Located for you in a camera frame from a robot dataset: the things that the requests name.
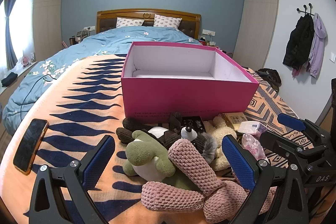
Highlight brown plush animal white patch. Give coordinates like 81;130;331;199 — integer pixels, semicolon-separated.
116;112;219;159

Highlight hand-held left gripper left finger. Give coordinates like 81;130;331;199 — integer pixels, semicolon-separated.
28;135;116;224

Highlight small photo frame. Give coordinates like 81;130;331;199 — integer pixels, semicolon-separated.
21;52;36;67

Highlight grey blue curtain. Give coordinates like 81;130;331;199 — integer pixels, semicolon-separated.
3;0;29;69

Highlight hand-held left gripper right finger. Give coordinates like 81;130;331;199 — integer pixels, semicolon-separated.
222;134;309;224

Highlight nightstand clutter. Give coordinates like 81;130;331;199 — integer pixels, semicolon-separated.
198;35;218;47

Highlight beige wardrobe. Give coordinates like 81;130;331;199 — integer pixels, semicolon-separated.
31;0;66;62
231;0;280;69

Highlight bottles on nightstand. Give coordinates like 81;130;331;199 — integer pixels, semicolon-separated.
69;28;90;46

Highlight dark bag pile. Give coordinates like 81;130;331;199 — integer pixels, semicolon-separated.
256;68;282;88

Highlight green plush toy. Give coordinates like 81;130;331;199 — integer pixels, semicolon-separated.
124;130;200;191

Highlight gold tissue pack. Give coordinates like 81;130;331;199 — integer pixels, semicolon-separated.
219;112;247;132

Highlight smartphone with orange case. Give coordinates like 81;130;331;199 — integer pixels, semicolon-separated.
13;118;49;175

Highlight black folded cloth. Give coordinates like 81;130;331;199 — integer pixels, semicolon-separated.
1;72;18;87

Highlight pink plastic packet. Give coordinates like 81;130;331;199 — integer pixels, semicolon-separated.
241;133;268;161

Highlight white purple tissue pack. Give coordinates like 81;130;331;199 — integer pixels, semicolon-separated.
237;121;269;135

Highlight pink cardboard box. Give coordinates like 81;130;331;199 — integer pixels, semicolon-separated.
121;42;260;125

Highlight pink garment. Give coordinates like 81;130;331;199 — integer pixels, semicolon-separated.
292;61;310;79

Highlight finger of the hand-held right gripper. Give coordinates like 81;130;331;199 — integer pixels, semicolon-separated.
277;113;331;141
259;131;303;162

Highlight white dotted pillow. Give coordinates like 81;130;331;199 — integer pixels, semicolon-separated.
116;17;144;28
154;14;182;29

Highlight blue floral duvet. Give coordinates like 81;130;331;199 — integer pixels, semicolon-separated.
1;25;204;132

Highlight black cable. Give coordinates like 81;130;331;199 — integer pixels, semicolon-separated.
22;74;57;107

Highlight black jacket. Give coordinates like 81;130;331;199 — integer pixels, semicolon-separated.
283;14;315;71

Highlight cream plush bunny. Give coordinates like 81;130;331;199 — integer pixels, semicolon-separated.
207;116;238;172

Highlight pink knitted plush toy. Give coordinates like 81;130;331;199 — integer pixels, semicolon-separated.
141;139;276;223

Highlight purple jacket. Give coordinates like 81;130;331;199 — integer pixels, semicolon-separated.
308;13;328;78

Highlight black wall coat rack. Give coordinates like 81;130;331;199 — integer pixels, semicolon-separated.
297;3;314;17

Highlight small black card box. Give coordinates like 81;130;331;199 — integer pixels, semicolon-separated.
182;116;205;133

